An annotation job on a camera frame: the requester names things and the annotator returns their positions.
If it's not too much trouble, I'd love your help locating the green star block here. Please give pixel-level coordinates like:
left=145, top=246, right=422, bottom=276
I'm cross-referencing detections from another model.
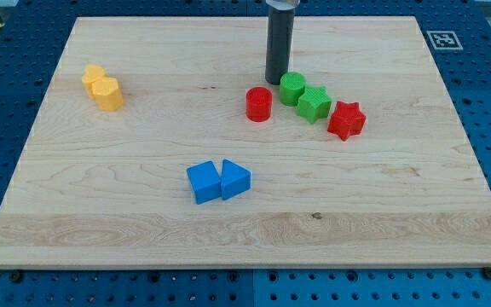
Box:
left=297, top=85, right=332, bottom=124

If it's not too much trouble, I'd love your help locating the red star block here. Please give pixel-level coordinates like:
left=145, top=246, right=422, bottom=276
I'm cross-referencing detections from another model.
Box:
left=327, top=101, right=367, bottom=142

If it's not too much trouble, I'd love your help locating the blue triangle block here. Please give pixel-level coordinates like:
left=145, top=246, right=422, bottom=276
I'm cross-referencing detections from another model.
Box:
left=221, top=159, right=251, bottom=200

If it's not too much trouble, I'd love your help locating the blue cube block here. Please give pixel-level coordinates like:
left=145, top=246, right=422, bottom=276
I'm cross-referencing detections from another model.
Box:
left=187, top=161, right=222, bottom=205

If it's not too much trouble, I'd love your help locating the red cylinder block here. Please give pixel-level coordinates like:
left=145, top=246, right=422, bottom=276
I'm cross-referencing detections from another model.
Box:
left=245, top=87, right=273, bottom=122

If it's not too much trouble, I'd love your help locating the green cylinder block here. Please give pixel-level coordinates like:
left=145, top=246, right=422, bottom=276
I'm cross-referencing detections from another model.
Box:
left=280, top=72, right=306, bottom=107

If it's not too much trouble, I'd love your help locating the wooden board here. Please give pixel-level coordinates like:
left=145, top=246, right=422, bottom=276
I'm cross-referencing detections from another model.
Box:
left=0, top=16, right=491, bottom=269

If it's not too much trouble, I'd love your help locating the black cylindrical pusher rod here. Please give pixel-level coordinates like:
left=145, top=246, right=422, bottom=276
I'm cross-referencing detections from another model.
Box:
left=265, top=7, right=295, bottom=85

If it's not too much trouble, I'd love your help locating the yellow hexagon block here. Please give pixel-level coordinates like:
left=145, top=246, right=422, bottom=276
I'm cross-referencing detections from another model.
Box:
left=92, top=77, right=124, bottom=112

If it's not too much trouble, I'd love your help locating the yellow heart block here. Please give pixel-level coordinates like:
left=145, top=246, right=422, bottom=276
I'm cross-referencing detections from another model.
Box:
left=81, top=64, right=107, bottom=98

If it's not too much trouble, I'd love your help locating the white fiducial marker tag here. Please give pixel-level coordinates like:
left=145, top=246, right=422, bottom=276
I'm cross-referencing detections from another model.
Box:
left=427, top=31, right=463, bottom=50

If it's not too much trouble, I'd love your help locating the silver rod mount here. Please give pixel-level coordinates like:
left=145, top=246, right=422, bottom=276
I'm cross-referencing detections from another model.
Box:
left=266, top=0, right=300, bottom=11

